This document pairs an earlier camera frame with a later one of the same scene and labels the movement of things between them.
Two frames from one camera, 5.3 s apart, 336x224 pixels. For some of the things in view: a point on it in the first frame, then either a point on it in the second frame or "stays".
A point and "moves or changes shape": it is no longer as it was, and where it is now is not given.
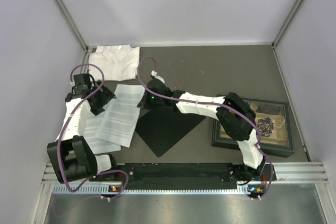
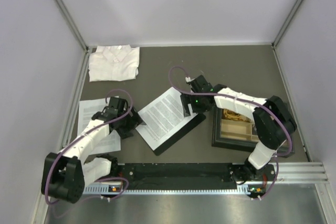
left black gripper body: (102, 98) -> (128, 123)
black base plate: (184, 173) stays
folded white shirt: (118, 62) stays
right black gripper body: (150, 103) -> (198, 104)
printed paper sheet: (119, 122) moves or changes shape
